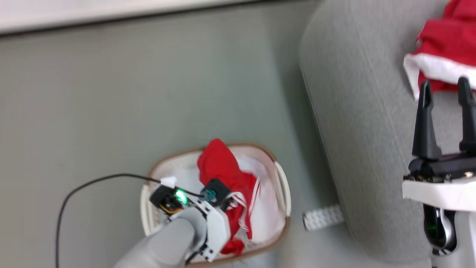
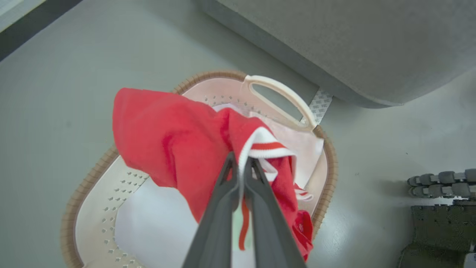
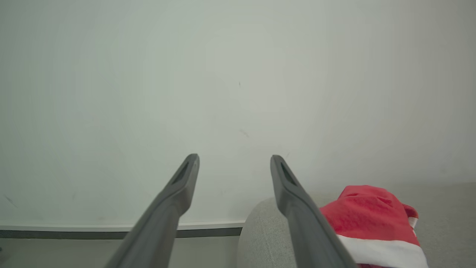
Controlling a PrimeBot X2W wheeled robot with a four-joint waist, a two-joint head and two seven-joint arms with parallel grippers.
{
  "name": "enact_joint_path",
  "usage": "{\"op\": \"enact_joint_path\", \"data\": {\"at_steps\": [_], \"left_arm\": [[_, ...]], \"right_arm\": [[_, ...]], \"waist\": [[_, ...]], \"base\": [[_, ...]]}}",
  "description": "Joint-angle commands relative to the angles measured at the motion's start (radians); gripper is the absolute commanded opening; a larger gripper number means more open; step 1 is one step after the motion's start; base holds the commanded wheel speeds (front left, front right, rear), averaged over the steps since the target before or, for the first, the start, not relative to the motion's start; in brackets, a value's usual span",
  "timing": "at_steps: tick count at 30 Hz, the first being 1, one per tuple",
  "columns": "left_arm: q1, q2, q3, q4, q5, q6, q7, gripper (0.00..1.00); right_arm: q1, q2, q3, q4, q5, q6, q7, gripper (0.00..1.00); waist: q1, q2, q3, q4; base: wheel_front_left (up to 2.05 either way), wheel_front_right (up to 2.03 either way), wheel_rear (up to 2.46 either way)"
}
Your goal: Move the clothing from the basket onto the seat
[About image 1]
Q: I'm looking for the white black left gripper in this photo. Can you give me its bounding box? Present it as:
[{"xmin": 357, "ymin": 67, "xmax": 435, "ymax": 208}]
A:
[{"xmin": 150, "ymin": 185, "xmax": 231, "ymax": 262}]

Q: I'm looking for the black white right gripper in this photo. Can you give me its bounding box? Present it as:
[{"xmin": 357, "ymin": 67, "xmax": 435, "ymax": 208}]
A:
[{"xmin": 402, "ymin": 76, "xmax": 476, "ymax": 212}]

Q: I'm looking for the red garment with white stripes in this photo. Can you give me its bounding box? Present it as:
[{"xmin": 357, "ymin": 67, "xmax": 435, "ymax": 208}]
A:
[{"xmin": 197, "ymin": 138, "xmax": 261, "ymax": 255}]

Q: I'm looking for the white perforated laundry basket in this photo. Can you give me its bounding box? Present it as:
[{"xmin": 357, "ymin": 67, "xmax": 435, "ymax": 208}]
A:
[{"xmin": 140, "ymin": 143, "xmax": 292, "ymax": 267}]

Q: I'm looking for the light grey fabric sofa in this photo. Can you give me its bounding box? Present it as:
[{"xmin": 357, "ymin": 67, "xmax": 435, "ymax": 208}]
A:
[{"xmin": 299, "ymin": 0, "xmax": 476, "ymax": 265}]

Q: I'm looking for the red garment with white trim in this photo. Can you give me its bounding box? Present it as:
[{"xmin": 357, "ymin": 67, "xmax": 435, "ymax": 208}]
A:
[{"xmin": 403, "ymin": 0, "xmax": 476, "ymax": 101}]

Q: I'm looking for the white perforated block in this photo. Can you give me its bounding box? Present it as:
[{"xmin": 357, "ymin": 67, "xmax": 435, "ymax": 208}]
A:
[{"xmin": 302, "ymin": 204, "xmax": 345, "ymax": 231}]

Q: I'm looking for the thin black cable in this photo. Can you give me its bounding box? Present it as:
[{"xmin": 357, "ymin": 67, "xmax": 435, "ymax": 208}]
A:
[{"xmin": 55, "ymin": 173, "xmax": 204, "ymax": 268}]

